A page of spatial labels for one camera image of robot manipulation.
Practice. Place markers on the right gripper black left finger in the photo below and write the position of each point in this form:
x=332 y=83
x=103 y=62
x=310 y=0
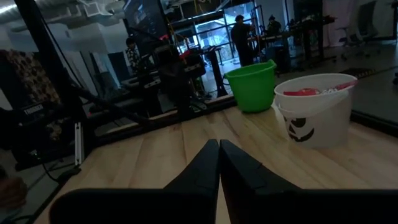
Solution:
x=155 y=208

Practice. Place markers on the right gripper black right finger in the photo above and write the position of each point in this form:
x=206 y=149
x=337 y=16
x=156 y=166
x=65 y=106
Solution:
x=295 y=208

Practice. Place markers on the red Skittles bag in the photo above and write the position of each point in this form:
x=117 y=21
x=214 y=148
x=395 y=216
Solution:
x=303 y=92
x=346 y=84

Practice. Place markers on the white jack-o-lantern bucket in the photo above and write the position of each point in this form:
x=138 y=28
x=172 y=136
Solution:
x=326 y=127

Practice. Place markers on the white aluminium bar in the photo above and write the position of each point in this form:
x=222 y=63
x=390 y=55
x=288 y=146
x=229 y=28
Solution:
x=77 y=146

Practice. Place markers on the dark green plastic bucket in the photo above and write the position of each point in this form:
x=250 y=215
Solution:
x=252 y=90

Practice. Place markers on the black Trossen-labelled equipment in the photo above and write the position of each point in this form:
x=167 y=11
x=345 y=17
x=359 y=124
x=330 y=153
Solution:
x=31 y=130

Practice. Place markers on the person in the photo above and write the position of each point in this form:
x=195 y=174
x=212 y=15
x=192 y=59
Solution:
x=273 y=26
x=242 y=40
x=133 y=57

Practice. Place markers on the black workbench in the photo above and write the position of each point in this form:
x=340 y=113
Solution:
x=308 y=28

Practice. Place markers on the brown patterned fabric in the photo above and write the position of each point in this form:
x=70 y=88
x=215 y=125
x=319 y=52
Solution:
x=28 y=74

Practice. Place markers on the dark hanging screen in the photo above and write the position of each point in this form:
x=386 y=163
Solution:
x=146 y=18

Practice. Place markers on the white office chair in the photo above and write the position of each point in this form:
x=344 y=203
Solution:
x=367 y=18

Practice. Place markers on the black pedestal stand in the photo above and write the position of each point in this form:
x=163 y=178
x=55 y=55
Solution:
x=216 y=71

